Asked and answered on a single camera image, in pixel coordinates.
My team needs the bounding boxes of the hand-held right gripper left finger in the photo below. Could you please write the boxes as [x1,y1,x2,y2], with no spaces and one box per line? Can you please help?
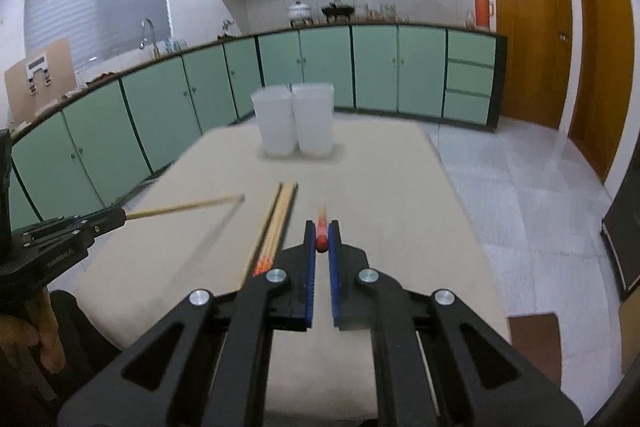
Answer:
[57,221,317,427]

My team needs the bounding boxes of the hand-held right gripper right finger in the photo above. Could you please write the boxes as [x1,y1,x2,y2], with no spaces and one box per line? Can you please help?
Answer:
[327,221,583,427]

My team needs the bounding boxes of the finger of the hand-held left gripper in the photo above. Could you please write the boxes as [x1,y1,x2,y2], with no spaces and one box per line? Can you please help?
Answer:
[21,206,129,249]

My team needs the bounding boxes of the wooden chopstick red end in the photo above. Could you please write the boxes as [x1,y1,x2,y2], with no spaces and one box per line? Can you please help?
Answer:
[260,183,296,277]
[314,206,331,254]
[252,183,290,277]

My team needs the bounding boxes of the dark chopstick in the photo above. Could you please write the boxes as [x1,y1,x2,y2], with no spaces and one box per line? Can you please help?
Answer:
[240,182,284,289]
[274,182,300,258]

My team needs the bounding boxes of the plain wooden chopstick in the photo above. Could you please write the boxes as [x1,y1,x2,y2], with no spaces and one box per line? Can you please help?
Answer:
[125,193,246,221]

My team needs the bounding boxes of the white plastic container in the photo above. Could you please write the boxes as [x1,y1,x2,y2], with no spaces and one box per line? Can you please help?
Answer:
[291,83,335,156]
[250,88,295,158]

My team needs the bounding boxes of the person's left hand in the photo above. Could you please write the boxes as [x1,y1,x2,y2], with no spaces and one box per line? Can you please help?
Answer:
[0,291,67,374]

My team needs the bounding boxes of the beige table cloth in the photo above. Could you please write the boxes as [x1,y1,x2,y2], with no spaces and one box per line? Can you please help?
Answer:
[75,119,512,423]

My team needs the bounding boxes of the green base cabinet run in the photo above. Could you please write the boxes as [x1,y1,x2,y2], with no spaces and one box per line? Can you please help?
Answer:
[10,23,508,233]

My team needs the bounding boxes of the cardboard box with labels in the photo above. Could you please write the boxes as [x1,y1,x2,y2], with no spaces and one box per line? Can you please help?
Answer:
[4,38,78,122]

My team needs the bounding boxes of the metal faucet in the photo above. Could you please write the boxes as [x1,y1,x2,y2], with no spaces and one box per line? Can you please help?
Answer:
[140,18,160,58]

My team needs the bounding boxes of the brown board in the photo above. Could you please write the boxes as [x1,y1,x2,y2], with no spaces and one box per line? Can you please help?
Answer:
[507,313,563,388]

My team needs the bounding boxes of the white pot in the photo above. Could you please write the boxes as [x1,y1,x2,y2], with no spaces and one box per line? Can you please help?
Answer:
[287,0,315,26]

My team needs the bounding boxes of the black pot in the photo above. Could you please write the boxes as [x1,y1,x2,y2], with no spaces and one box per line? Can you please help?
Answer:
[321,0,355,24]

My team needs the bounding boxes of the row of glass jars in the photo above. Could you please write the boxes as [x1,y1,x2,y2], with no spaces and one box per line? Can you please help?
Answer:
[356,3,402,22]

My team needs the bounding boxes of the black cabinet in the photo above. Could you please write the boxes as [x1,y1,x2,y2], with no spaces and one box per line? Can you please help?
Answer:
[601,179,640,300]

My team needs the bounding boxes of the plain cardboard box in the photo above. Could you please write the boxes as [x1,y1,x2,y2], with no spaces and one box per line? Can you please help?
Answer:
[619,297,640,375]

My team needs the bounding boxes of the orange thermos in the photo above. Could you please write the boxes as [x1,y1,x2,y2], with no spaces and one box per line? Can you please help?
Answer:
[474,0,496,31]

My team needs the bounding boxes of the wooden door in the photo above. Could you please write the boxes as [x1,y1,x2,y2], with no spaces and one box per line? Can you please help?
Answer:
[567,0,637,185]
[484,0,573,130]

